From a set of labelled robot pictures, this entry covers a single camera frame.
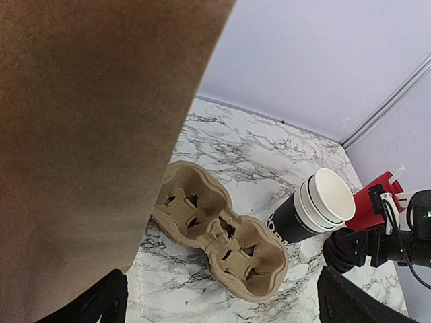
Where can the red cylindrical holder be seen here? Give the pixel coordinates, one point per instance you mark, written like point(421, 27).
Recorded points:
point(365, 216)

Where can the stack of black lids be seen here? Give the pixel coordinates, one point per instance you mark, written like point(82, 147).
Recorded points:
point(339, 250)

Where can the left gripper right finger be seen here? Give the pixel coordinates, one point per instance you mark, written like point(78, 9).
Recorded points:
point(342, 301)

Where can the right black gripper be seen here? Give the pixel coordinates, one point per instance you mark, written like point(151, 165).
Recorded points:
point(403, 249)

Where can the cardboard cup carrier tray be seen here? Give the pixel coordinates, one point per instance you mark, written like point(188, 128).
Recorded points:
point(194, 210)

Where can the white wrapped straw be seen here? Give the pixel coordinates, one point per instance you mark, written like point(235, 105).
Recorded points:
point(397, 174)

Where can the stack of paper cups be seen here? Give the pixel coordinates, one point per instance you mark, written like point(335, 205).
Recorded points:
point(322, 203)

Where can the brown paper bag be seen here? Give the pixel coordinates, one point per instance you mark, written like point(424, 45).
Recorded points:
point(93, 97)

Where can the right aluminium frame post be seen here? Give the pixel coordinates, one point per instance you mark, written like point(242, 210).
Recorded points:
point(388, 104)

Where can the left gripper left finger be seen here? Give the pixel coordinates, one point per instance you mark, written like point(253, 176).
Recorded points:
point(105, 301)

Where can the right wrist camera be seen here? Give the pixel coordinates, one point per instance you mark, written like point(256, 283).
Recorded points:
point(390, 206)

